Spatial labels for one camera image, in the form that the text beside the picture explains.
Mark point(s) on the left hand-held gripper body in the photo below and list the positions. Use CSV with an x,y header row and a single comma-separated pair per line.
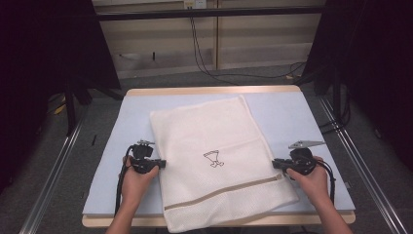
x,y
142,157

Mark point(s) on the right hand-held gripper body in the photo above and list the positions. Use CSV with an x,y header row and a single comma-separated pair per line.
x,y
303,159

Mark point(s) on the white mesh laundry bag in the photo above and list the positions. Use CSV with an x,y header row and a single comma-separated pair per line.
x,y
211,136

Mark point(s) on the person's left hand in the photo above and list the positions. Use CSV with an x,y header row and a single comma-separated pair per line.
x,y
138,185

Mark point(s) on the person's right hand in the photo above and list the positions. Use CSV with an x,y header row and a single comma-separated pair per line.
x,y
310,187

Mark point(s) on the light blue table mat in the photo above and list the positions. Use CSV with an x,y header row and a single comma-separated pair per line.
x,y
130,126

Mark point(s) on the small black floor object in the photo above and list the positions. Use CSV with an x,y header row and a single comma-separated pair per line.
x,y
94,139

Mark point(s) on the wooden table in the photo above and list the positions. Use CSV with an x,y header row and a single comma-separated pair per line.
x,y
211,89

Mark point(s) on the black metal stand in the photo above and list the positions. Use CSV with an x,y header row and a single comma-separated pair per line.
x,y
69,107

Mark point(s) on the yellow floor tape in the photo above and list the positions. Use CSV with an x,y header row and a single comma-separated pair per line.
x,y
60,109

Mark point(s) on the dark curtain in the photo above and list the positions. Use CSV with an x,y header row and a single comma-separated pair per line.
x,y
373,65
39,65

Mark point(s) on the black horizontal metal bar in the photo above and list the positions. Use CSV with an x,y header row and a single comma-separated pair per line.
x,y
207,13

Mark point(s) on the metal floor rail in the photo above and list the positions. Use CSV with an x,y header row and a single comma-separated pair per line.
x,y
367,182
48,188

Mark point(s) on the white wall outlet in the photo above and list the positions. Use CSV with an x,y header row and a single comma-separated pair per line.
x,y
195,4

